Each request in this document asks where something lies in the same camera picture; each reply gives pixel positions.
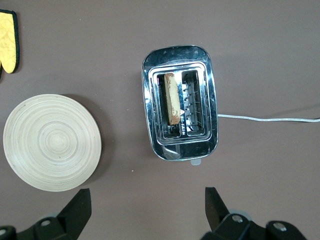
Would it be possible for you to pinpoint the yellow quilted oven mitt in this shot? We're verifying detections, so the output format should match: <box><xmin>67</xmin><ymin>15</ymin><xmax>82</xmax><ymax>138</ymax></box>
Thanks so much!
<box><xmin>0</xmin><ymin>9</ymin><xmax>21</xmax><ymax>76</ymax></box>

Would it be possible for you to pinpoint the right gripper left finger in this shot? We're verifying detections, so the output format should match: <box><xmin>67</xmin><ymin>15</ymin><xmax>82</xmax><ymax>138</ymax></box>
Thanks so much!
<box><xmin>0</xmin><ymin>188</ymin><xmax>92</xmax><ymax>240</ymax></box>

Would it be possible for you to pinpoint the toast slice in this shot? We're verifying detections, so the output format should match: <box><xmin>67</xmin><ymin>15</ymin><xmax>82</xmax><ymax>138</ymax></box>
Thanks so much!
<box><xmin>163</xmin><ymin>72</ymin><xmax>181</xmax><ymax>126</ymax></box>

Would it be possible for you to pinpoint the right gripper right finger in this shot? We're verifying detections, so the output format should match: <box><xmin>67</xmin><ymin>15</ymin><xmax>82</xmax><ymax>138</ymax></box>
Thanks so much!
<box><xmin>201</xmin><ymin>186</ymin><xmax>308</xmax><ymax>240</ymax></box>

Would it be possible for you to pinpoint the white toaster power cable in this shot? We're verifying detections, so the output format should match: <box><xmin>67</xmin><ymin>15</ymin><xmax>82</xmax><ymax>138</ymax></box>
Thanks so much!
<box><xmin>217</xmin><ymin>113</ymin><xmax>320</xmax><ymax>123</ymax></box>

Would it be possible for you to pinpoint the round wooden plate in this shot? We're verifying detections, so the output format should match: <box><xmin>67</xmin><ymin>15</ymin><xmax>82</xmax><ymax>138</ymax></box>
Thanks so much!
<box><xmin>2</xmin><ymin>93</ymin><xmax>103</xmax><ymax>193</ymax></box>

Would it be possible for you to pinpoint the brown table cover sheet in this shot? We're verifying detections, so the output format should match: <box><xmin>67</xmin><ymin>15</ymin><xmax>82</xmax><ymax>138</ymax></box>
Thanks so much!
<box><xmin>0</xmin><ymin>0</ymin><xmax>320</xmax><ymax>240</ymax></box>

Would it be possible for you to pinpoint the chrome two-slot toaster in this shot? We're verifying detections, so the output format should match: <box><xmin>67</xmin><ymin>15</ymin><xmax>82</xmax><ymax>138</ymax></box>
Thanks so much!
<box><xmin>141</xmin><ymin>44</ymin><xmax>219</xmax><ymax>166</ymax></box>

